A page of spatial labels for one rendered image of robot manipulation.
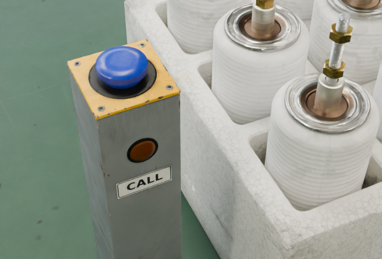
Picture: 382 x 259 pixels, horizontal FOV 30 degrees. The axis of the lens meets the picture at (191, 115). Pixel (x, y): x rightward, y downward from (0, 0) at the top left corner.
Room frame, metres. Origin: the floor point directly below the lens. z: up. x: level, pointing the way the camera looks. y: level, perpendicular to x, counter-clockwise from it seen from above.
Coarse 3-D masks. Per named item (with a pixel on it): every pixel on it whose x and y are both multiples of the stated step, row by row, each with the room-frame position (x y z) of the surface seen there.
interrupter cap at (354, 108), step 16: (304, 80) 0.48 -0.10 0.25; (288, 96) 0.46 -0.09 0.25; (304, 96) 0.46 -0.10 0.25; (352, 96) 0.46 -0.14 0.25; (288, 112) 0.44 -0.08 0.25; (304, 112) 0.44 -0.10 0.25; (320, 112) 0.44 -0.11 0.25; (336, 112) 0.44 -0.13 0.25; (352, 112) 0.44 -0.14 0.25; (368, 112) 0.43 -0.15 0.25; (320, 128) 0.42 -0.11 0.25; (336, 128) 0.42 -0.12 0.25; (352, 128) 0.42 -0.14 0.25
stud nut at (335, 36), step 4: (332, 24) 0.46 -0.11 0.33; (332, 28) 0.45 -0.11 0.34; (348, 28) 0.45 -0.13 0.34; (352, 28) 0.45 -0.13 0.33; (332, 32) 0.45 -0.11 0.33; (336, 32) 0.44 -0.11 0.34; (348, 32) 0.44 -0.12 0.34; (332, 36) 0.45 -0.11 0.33; (336, 36) 0.44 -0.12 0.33; (340, 36) 0.44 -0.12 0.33; (344, 36) 0.44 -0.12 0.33; (348, 36) 0.44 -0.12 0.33; (332, 40) 0.44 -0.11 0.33; (336, 40) 0.44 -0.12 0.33; (340, 40) 0.44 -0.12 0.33; (344, 40) 0.44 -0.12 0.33; (348, 40) 0.44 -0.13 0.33
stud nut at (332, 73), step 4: (328, 60) 0.45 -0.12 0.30; (324, 64) 0.45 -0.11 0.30; (328, 64) 0.45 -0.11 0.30; (344, 64) 0.45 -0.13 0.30; (324, 68) 0.45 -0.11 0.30; (328, 68) 0.44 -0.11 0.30; (332, 68) 0.44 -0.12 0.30; (340, 68) 0.44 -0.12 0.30; (324, 72) 0.45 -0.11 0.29; (328, 72) 0.44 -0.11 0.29; (332, 72) 0.44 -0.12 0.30; (336, 72) 0.44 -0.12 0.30; (340, 72) 0.44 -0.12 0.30; (328, 76) 0.44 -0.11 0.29; (332, 76) 0.44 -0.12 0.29; (336, 76) 0.44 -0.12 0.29; (340, 76) 0.44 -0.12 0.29
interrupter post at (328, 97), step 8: (320, 80) 0.45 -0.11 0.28; (320, 88) 0.44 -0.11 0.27; (328, 88) 0.44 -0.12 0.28; (336, 88) 0.44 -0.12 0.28; (320, 96) 0.44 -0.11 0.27; (328, 96) 0.44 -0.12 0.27; (336, 96) 0.44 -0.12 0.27; (320, 104) 0.44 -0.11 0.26; (328, 104) 0.44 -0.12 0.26; (336, 104) 0.44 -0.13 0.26; (328, 112) 0.44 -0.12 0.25
